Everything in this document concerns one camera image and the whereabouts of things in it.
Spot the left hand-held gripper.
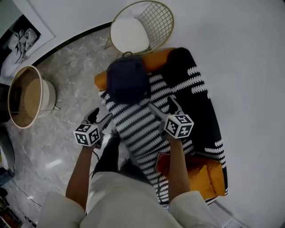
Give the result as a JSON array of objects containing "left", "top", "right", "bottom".
[{"left": 73, "top": 108, "right": 113, "bottom": 150}]

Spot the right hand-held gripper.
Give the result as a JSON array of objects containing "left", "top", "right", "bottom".
[{"left": 148, "top": 97, "right": 194, "bottom": 140}]

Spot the dark navy bag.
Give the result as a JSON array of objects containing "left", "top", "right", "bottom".
[{"left": 106, "top": 51, "right": 152, "bottom": 105}]

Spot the orange sofa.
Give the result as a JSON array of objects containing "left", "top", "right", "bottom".
[{"left": 94, "top": 47, "right": 229, "bottom": 205}]

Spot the person's left forearm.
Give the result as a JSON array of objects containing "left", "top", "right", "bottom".
[{"left": 65, "top": 146, "right": 94, "bottom": 212}]

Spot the person's right forearm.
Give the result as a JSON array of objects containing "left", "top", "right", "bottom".
[{"left": 167, "top": 137, "right": 191, "bottom": 199}]

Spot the black white patterned blanket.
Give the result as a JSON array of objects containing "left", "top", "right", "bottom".
[{"left": 100, "top": 47, "right": 229, "bottom": 206}]

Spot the person's leg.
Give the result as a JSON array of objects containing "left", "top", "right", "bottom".
[{"left": 92, "top": 133, "right": 155, "bottom": 186}]

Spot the red book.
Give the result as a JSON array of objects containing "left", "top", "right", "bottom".
[{"left": 154, "top": 152, "right": 172, "bottom": 177}]

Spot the round beige side table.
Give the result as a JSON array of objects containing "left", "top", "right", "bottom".
[{"left": 8, "top": 65, "right": 61, "bottom": 129}]

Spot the white chair cushion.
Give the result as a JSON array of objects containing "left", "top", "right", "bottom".
[{"left": 110, "top": 17, "right": 150, "bottom": 53}]

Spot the person's white shirt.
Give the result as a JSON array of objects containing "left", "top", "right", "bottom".
[{"left": 37, "top": 171, "right": 223, "bottom": 228}]

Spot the grey round seat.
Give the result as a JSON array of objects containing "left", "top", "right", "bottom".
[{"left": 0, "top": 126, "right": 16, "bottom": 170}]

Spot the black glass-door cabinet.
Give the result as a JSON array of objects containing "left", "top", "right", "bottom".
[{"left": 0, "top": 83, "right": 12, "bottom": 123}]

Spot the large framed black-white picture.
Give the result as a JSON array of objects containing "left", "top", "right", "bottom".
[{"left": 0, "top": 0, "right": 56, "bottom": 86}]

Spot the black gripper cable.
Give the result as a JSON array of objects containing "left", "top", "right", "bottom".
[{"left": 89, "top": 149, "right": 101, "bottom": 178}]

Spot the gold wire chair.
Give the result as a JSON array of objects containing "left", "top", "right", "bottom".
[{"left": 104, "top": 0, "right": 175, "bottom": 59}]

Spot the black floor cable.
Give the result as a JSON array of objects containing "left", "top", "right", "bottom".
[{"left": 10, "top": 178, "right": 43, "bottom": 208}]

